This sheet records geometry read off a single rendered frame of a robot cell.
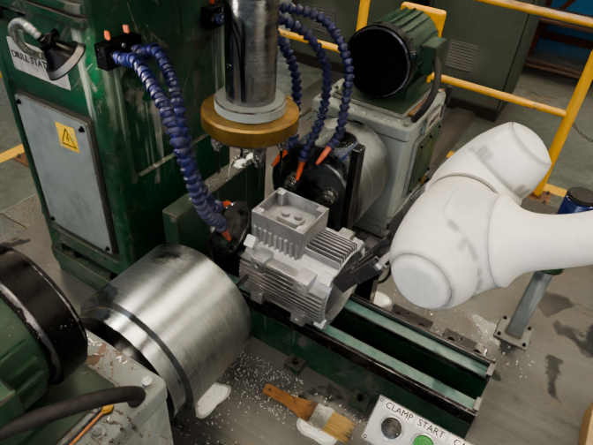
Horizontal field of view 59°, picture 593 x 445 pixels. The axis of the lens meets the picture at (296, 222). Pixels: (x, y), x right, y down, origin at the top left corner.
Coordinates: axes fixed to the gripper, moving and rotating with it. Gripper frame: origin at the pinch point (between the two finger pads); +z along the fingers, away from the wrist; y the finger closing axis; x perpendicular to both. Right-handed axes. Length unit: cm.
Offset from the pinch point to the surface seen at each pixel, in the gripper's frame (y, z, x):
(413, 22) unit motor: -69, -11, -30
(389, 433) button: 21.6, -5.9, 17.6
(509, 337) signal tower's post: -33, 11, 42
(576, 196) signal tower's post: -34.4, -24.8, 20.4
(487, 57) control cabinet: -316, 77, -4
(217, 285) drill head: 18.3, 4.5, -15.7
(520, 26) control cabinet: -316, 48, -4
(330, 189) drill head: -25.8, 11.2, -14.2
